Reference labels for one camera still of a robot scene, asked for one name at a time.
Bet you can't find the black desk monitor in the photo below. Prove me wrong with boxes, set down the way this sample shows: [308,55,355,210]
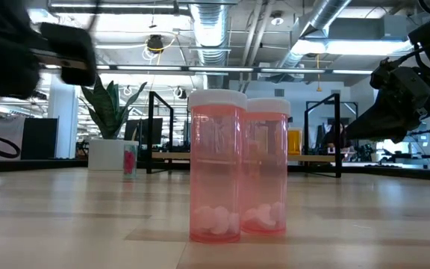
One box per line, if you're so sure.
[124,117,163,146]

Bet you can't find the wooden shelf with black frame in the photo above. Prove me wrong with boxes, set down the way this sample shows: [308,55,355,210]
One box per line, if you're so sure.
[146,90,342,179]

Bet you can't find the tall pink medicine bottle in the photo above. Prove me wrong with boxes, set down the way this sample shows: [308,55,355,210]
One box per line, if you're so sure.
[240,97,291,236]
[187,88,248,244]

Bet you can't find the silver ventilation duct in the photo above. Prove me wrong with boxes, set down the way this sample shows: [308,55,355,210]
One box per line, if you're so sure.
[188,0,231,68]
[274,0,352,70]

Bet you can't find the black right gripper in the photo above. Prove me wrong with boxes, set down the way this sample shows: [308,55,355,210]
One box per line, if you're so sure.
[345,58,430,144]

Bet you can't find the green snake plant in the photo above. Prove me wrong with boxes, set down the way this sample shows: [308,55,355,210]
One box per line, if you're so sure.
[80,74,148,141]

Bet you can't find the black overhead camera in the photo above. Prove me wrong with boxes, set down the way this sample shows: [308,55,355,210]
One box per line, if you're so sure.
[146,34,166,54]

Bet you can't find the large orange medicine bottle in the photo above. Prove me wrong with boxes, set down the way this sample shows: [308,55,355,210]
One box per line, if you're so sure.
[287,127,303,156]

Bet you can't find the person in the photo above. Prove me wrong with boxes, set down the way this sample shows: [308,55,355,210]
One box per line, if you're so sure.
[322,123,350,150]

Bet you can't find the white plant pot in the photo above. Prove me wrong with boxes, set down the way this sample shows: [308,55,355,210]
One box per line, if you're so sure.
[87,138,131,172]

